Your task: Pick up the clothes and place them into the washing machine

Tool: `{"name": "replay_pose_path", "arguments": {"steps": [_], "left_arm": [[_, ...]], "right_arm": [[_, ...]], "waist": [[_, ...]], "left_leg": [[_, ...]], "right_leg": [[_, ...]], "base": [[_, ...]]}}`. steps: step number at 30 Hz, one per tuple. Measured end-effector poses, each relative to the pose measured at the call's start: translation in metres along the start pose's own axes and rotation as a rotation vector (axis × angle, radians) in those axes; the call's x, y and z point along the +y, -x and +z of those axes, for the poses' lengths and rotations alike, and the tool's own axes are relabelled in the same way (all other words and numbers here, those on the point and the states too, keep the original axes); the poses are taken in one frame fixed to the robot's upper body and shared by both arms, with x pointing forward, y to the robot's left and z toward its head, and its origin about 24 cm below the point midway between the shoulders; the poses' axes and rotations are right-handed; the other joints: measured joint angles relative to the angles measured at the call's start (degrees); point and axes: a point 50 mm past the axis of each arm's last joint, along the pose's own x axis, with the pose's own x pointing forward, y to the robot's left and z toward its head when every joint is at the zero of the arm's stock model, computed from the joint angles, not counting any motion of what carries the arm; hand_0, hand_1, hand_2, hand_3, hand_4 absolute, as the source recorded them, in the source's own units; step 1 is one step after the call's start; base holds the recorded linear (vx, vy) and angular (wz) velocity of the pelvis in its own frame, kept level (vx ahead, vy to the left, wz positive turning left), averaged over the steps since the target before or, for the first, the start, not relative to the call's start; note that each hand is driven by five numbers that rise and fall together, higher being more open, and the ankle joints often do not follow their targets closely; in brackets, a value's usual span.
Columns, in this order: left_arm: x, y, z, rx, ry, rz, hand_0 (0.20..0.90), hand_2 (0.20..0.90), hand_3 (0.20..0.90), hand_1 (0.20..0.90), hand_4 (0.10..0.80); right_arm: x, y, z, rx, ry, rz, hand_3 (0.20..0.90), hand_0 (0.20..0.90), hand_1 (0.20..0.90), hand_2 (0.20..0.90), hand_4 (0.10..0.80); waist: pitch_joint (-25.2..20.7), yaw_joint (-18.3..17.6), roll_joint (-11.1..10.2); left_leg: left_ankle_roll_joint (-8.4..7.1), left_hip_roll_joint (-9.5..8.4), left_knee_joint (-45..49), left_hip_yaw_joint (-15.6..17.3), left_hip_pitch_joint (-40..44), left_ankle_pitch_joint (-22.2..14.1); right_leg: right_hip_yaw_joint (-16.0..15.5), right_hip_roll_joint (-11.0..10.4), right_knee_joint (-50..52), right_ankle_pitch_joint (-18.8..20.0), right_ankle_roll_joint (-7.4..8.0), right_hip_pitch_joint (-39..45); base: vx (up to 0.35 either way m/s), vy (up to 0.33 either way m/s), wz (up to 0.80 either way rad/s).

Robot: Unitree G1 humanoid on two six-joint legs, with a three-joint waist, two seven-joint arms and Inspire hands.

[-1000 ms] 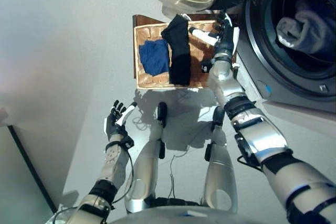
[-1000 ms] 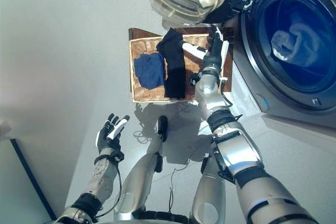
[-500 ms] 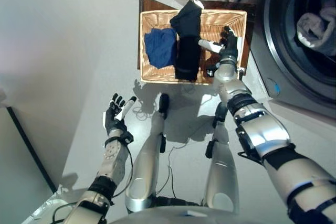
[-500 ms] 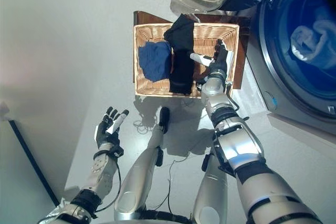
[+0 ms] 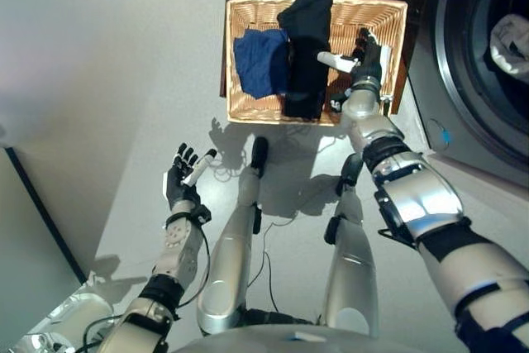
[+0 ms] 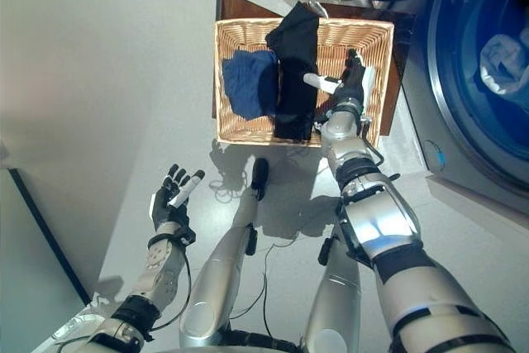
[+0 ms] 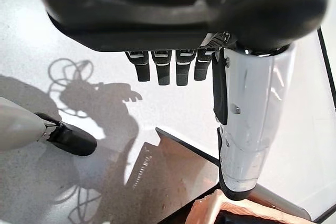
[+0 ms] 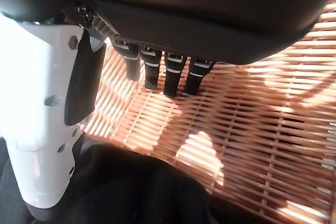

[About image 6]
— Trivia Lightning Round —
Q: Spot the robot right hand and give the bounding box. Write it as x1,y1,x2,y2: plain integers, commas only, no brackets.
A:
303,49,375,112

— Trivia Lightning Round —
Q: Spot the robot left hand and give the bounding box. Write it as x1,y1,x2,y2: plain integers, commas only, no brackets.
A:
148,164,207,234

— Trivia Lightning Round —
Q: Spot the long black garment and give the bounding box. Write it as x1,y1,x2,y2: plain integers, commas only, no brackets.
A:
264,1,322,143

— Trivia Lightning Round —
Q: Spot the white garment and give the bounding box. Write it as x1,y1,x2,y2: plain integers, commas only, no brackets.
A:
479,32,529,96

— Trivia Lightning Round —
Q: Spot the grey front-load washing machine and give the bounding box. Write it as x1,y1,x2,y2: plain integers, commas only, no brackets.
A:
400,0,529,209

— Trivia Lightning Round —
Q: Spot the silver robot left leg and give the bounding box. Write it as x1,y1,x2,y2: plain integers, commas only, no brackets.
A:
179,157,270,348

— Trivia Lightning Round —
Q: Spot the silver robot leg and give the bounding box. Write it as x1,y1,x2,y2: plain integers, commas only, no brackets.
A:
179,157,270,348
303,236,363,353

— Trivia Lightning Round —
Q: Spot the blue garment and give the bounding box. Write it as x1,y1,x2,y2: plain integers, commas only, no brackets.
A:
222,50,280,119

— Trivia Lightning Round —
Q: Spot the rectangular wicker laundry basket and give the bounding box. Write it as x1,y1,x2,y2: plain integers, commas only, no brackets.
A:
213,17,396,148

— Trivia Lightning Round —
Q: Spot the brown wooden stool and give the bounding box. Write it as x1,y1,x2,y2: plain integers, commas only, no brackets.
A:
212,0,417,137

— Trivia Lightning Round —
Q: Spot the grey robot torso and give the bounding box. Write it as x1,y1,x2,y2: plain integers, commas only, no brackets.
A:
181,327,307,353

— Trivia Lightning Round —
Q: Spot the silver robot right leg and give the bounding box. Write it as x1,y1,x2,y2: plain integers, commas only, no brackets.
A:
303,236,363,353

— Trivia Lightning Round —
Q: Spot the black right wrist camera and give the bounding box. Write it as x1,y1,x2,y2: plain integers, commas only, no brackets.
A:
312,111,331,131

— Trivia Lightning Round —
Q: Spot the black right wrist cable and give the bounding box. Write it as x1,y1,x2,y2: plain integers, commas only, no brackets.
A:
361,121,400,180

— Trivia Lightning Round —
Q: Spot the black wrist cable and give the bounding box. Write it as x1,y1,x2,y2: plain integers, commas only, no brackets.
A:
148,245,193,332
361,121,400,180

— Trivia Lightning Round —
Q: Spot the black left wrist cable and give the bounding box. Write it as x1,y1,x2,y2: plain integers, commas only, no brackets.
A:
148,245,193,332

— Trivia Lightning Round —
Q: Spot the thin black floor cable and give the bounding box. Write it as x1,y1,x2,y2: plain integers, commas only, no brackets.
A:
229,243,286,340

